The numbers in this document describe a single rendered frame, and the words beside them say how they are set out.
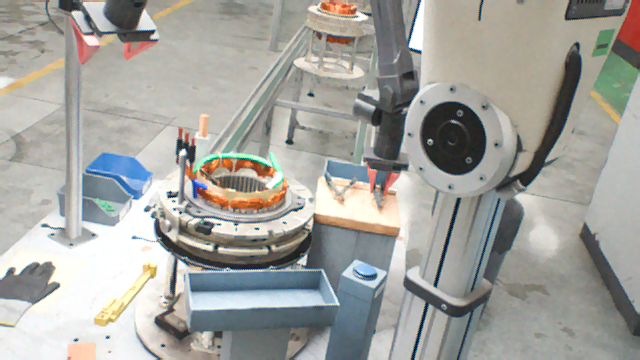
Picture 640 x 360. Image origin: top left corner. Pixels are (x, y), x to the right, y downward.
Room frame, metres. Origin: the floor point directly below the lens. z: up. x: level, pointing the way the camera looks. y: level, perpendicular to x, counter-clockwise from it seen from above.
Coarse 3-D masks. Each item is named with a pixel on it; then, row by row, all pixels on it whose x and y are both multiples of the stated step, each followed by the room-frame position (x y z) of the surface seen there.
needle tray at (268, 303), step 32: (192, 288) 0.94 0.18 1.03; (224, 288) 0.96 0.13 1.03; (256, 288) 0.98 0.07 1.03; (288, 288) 1.00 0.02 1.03; (320, 288) 1.00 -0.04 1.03; (192, 320) 0.84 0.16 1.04; (224, 320) 0.85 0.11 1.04; (256, 320) 0.87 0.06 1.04; (288, 320) 0.89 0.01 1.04; (320, 320) 0.91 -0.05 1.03; (224, 352) 0.92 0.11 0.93; (256, 352) 0.89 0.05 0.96
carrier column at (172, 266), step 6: (168, 258) 1.20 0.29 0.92; (174, 258) 1.20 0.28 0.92; (168, 264) 1.20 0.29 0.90; (174, 264) 1.20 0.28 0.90; (168, 270) 1.20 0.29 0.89; (174, 270) 1.20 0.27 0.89; (168, 276) 1.20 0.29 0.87; (174, 276) 1.20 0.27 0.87; (168, 282) 1.19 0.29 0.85; (174, 282) 1.20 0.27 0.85; (168, 288) 1.19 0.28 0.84; (174, 288) 1.20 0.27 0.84; (168, 294) 1.19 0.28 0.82; (174, 294) 1.20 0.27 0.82
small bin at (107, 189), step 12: (84, 180) 1.64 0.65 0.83; (96, 180) 1.64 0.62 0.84; (108, 180) 1.64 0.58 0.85; (60, 192) 1.52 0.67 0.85; (84, 192) 1.64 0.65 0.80; (96, 192) 1.64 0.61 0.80; (108, 192) 1.64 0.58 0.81; (120, 192) 1.63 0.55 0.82; (60, 204) 1.51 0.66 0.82; (84, 204) 1.51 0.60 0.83; (96, 204) 1.50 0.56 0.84; (120, 204) 1.63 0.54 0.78; (60, 216) 1.52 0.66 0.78; (84, 216) 1.51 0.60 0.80; (96, 216) 1.51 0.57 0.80; (108, 216) 1.51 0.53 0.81
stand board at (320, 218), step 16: (320, 176) 1.43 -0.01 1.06; (320, 192) 1.34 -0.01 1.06; (352, 192) 1.37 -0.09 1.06; (368, 192) 1.38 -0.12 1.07; (320, 208) 1.26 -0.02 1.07; (336, 208) 1.27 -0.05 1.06; (352, 208) 1.29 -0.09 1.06; (368, 208) 1.30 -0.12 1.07; (384, 208) 1.31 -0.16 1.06; (336, 224) 1.23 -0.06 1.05; (352, 224) 1.23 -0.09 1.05; (368, 224) 1.23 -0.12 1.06; (384, 224) 1.24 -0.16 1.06
